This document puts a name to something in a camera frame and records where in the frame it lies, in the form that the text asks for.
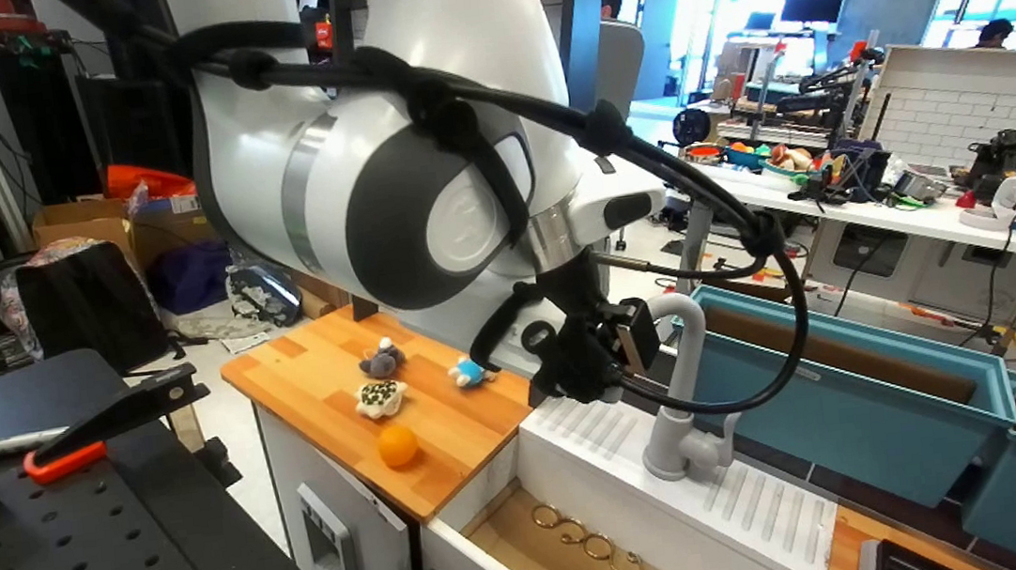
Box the white brick backsplash panel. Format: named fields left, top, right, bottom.
left=852, top=33, right=1016, bottom=203

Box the wooden toy kitchen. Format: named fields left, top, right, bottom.
left=214, top=239, right=1002, bottom=570

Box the white table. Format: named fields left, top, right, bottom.
left=663, top=118, right=1016, bottom=390

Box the clear plastic bag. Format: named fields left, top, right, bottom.
left=223, top=254, right=306, bottom=335

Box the blue plush toy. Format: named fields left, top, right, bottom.
left=446, top=351, right=498, bottom=392

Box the toy kitchen door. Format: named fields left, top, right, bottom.
left=287, top=440, right=414, bottom=570

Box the grey plush toy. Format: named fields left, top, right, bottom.
left=355, top=334, right=409, bottom=383

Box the cardboard box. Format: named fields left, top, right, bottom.
left=29, top=193, right=140, bottom=279

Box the grey office chair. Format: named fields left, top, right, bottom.
left=586, top=15, right=654, bottom=122

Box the orange ball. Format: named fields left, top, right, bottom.
left=375, top=421, right=423, bottom=472

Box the blue bag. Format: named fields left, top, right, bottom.
left=146, top=238, right=239, bottom=319

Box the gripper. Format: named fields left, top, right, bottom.
left=519, top=246, right=668, bottom=411

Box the monitor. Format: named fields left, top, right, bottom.
left=777, top=0, right=852, bottom=32

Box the plush turtle toy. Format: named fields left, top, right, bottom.
left=352, top=376, right=412, bottom=424

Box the white toy sink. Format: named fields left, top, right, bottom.
left=408, top=370, right=847, bottom=570

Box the black clamp with orange handle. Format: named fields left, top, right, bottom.
left=13, top=359, right=220, bottom=487

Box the black bag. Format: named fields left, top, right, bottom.
left=11, top=232, right=175, bottom=386

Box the orange bag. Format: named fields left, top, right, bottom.
left=102, top=156, right=198, bottom=208

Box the large teal bin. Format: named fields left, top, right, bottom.
left=685, top=253, right=1016, bottom=531

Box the toy kitchen door handle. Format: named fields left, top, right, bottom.
left=296, top=478, right=357, bottom=570

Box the grey toy faucet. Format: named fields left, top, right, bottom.
left=625, top=285, right=752, bottom=488

